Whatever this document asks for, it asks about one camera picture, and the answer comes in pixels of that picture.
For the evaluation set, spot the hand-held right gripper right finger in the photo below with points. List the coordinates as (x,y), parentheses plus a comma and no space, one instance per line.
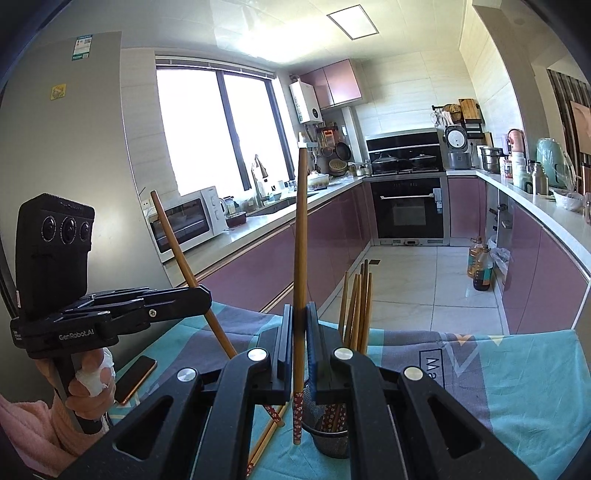
(313,350)

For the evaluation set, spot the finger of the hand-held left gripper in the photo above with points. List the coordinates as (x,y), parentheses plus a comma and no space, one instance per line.
(166,310)
(120,295)

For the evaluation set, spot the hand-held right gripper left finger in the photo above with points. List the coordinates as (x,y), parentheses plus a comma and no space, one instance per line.
(287,350)

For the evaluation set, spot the wooden chopstick floral end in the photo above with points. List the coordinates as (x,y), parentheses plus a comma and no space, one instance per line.
(253,466)
(184,267)
(270,431)
(300,230)

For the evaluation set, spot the bunch of wooden chopsticks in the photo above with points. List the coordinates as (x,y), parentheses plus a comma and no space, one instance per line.
(360,314)

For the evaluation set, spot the black mesh utensil holder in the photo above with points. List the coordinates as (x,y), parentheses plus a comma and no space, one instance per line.
(330,445)

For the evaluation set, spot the person's left forearm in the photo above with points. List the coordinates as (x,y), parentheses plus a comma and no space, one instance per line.
(32,434)

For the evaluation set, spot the person's left hand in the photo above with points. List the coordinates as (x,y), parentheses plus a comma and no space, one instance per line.
(92,383)

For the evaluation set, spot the smartphone with gold edge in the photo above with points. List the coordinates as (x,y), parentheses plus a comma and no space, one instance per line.
(136,378)

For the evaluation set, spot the white microwave oven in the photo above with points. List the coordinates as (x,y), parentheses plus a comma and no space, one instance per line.
(184,226)

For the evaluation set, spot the purple kitchen base cabinets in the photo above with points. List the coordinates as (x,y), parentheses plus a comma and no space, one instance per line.
(277,258)

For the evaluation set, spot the grey refrigerator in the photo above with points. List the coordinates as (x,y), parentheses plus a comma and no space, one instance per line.
(69,147)

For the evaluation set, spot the dark bowl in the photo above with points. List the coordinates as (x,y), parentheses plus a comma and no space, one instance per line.
(236,219)

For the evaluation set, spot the kitchen faucet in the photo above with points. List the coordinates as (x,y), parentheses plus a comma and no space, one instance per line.
(259,180)

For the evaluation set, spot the white casserole pot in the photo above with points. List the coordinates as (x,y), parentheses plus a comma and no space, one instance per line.
(318,181)

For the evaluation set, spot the black built-in oven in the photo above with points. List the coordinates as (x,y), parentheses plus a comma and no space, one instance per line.
(406,207)

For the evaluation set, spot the yellow cooking oil bottle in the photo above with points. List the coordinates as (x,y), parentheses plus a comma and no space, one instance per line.
(473,258)

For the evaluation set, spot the kitchen window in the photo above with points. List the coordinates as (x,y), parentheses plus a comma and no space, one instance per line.
(207,129)

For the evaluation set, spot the dark liquid bottle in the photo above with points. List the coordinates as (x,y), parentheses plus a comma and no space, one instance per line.
(484,272)

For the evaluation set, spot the teal grey striped tablecloth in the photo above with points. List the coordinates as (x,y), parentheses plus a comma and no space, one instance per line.
(508,392)

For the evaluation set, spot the black wok with lid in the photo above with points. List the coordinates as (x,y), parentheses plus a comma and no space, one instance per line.
(422,161)
(385,164)

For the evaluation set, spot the hanging black frying pan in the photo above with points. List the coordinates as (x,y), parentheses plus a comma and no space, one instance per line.
(342,151)

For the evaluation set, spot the black range hood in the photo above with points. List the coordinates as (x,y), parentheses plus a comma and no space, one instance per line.
(401,145)

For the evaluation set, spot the grey rice cooker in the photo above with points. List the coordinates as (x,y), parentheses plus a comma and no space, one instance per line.
(457,147)

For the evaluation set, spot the white water heater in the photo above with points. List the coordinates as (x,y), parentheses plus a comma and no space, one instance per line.
(305,101)

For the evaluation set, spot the stainless steel pot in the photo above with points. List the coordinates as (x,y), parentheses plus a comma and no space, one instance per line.
(490,159)

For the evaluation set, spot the steel thermos bottle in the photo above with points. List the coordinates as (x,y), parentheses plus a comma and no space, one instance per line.
(540,180)

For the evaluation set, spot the pink kettle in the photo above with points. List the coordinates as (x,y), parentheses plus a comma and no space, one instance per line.
(516,141)

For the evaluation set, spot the white bowl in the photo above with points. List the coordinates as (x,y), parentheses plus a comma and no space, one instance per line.
(568,201)

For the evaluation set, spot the mint green appliance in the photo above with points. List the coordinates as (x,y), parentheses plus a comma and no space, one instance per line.
(551,161)

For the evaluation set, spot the ceiling light panel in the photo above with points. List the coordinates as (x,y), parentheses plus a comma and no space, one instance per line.
(353,21)

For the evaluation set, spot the purple wall cabinet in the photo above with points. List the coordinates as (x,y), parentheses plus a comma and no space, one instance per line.
(334,83)

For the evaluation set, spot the pink wall picture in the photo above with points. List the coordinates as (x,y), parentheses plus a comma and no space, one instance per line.
(581,129)

